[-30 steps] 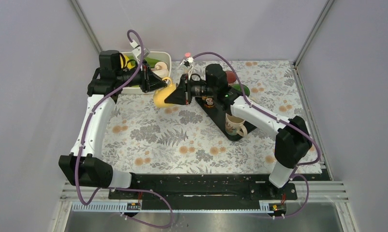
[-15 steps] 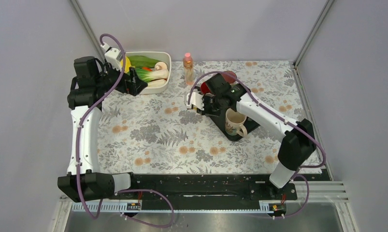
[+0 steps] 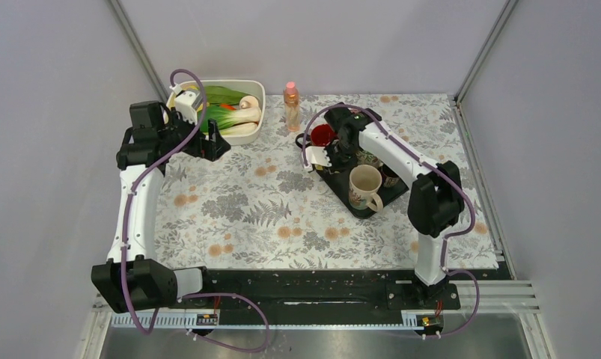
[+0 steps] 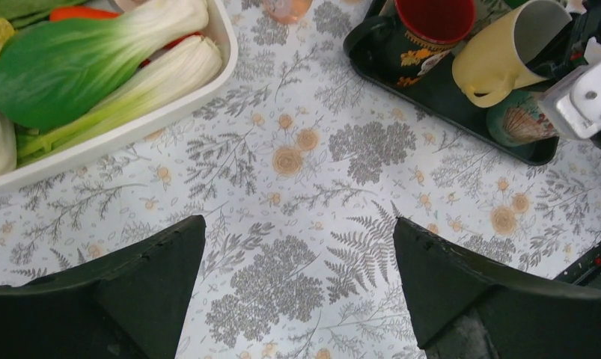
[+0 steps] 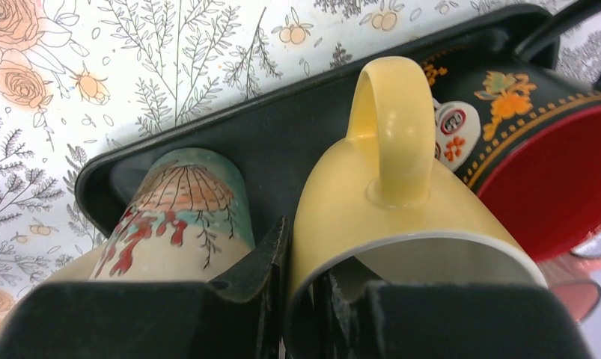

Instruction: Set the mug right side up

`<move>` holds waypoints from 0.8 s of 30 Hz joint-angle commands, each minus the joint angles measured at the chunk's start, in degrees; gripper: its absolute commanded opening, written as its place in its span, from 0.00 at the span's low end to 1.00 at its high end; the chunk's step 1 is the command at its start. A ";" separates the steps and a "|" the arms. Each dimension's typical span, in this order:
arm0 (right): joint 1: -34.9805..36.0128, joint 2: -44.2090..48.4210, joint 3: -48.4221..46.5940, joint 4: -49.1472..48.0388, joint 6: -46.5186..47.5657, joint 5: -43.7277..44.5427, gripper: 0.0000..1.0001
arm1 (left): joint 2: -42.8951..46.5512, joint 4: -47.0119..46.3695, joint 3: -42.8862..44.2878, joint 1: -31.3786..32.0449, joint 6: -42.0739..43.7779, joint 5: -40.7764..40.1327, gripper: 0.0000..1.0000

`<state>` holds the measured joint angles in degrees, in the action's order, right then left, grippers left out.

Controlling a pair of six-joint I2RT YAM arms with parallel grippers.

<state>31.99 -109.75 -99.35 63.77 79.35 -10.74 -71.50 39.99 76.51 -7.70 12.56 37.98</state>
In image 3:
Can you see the cream floral mug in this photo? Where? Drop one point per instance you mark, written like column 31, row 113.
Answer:
column 364, row 184

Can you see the small control board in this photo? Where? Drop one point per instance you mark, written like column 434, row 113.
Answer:
column 207, row 319
column 431, row 321

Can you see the black serving tray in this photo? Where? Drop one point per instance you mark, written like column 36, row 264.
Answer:
column 339, row 184

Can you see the left small control board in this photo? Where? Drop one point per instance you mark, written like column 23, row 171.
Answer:
column 207, row 319

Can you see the aluminium frame rail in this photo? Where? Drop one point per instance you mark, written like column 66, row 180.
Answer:
column 491, row 296

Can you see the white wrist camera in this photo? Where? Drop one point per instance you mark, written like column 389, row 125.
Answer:
column 315, row 156
column 187, row 101

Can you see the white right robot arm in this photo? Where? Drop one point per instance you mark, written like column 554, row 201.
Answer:
column 436, row 197

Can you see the right small control board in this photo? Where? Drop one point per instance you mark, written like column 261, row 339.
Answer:
column 431, row 321

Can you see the white plastic vegetable tub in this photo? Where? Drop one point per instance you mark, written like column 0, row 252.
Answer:
column 237, row 106

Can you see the red vegetable toy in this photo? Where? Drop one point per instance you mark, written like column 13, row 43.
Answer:
column 228, row 107

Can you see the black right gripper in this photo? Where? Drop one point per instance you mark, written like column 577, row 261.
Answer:
column 335, row 165

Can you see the black mug with tan rim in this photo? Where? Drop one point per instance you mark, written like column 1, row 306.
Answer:
column 320, row 136

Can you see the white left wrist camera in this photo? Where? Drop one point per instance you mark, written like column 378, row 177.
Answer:
column 187, row 101

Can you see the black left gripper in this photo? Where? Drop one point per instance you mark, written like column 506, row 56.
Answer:
column 210, row 149

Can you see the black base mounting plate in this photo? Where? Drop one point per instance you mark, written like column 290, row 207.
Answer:
column 306, row 283

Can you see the pink drink bottle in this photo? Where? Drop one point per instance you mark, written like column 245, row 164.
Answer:
column 291, row 106

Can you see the green bok choy toy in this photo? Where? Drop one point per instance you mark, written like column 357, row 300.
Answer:
column 231, row 122

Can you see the beige upside-down mug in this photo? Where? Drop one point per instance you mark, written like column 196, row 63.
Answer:
column 366, row 158

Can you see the white mushroom toy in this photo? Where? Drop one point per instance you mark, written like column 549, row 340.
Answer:
column 249, row 102

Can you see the brown striped small mug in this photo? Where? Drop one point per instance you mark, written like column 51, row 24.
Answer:
column 389, row 178

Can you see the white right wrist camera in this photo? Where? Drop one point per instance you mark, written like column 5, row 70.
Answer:
column 315, row 156

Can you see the white slotted cable duct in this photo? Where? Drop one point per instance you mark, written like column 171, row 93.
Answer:
column 400, row 320

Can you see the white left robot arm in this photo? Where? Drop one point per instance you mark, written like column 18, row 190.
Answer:
column 132, row 279

